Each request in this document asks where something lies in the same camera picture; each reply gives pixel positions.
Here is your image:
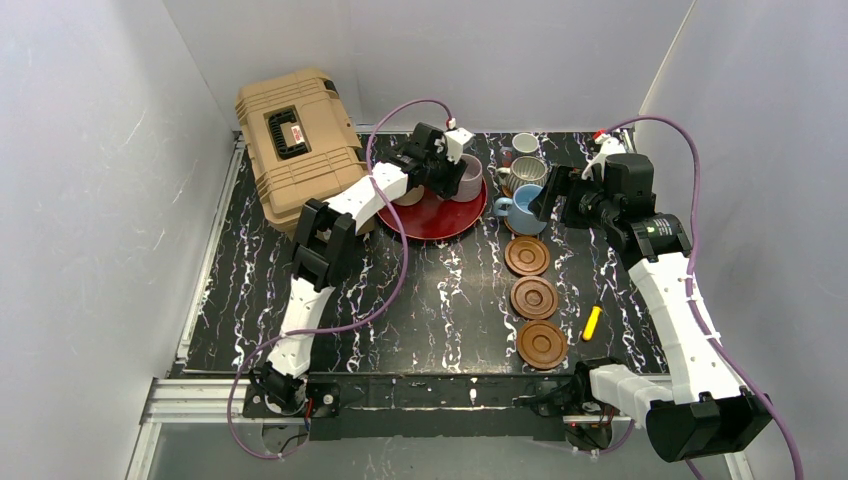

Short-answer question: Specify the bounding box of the lilac textured mug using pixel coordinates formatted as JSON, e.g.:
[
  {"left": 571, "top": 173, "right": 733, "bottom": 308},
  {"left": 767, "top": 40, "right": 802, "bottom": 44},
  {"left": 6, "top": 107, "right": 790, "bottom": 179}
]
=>
[{"left": 451, "top": 154, "right": 483, "bottom": 203}]

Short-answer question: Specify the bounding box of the light blue textured mug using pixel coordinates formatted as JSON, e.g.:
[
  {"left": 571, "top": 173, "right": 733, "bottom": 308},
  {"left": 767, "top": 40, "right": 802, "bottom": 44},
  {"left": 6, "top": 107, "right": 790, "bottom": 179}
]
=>
[{"left": 493, "top": 184, "right": 547, "bottom": 236}]

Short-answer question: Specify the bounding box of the grey ribbed mug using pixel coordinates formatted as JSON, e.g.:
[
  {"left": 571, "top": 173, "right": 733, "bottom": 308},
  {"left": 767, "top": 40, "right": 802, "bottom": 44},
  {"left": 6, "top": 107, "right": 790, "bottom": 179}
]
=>
[{"left": 494, "top": 156, "right": 549, "bottom": 196}]

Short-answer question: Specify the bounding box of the cream yellow mug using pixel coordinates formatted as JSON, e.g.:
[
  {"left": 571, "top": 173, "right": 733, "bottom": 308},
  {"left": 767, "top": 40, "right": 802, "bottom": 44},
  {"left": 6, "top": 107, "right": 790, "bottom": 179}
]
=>
[{"left": 393, "top": 186, "right": 426, "bottom": 206}]

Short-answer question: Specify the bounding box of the dark wooden coaster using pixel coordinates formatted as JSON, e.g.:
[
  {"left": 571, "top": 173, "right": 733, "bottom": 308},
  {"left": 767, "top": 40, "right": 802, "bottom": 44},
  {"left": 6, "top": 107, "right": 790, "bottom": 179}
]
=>
[{"left": 504, "top": 236, "right": 551, "bottom": 276}]

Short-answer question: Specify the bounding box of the grey printed mug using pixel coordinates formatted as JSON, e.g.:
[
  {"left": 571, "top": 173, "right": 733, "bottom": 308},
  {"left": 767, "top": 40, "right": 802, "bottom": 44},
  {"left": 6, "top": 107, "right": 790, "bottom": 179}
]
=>
[{"left": 498, "top": 132, "right": 539, "bottom": 167}]

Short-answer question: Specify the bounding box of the brown wooden coaster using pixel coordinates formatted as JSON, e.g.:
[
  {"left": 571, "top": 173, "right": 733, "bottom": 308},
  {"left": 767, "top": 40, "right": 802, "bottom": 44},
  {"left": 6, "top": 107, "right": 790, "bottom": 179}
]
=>
[{"left": 510, "top": 276, "right": 559, "bottom": 320}]

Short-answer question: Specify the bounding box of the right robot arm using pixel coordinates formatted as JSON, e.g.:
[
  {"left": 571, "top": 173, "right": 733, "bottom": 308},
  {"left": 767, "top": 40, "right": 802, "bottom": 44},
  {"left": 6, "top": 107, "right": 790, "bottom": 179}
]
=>
[{"left": 530, "top": 153, "right": 773, "bottom": 462}]

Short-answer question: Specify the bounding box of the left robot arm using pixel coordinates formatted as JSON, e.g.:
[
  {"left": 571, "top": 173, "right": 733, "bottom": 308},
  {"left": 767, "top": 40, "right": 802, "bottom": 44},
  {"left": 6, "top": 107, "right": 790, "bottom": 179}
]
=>
[{"left": 251, "top": 120, "right": 473, "bottom": 410}]

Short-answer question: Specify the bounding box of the red round tray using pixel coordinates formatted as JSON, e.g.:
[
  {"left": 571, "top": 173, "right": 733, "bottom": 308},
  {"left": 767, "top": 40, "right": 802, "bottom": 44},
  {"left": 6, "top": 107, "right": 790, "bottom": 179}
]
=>
[{"left": 393, "top": 181, "right": 488, "bottom": 241}]

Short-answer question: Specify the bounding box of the yellow marker pen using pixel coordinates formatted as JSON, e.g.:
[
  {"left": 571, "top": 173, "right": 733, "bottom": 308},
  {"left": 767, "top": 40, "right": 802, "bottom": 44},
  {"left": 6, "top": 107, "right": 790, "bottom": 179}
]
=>
[{"left": 581, "top": 305, "right": 603, "bottom": 342}]

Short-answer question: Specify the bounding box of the tan plastic tool case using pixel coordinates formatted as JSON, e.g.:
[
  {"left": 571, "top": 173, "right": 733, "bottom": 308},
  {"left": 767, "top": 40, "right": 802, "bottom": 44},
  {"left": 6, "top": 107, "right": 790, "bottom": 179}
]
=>
[{"left": 235, "top": 68, "right": 367, "bottom": 238}]

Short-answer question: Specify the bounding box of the front aluminium frame rail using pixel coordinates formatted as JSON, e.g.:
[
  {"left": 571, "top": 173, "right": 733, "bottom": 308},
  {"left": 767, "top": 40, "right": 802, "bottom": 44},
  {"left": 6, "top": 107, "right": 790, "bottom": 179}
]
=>
[{"left": 141, "top": 373, "right": 571, "bottom": 424}]

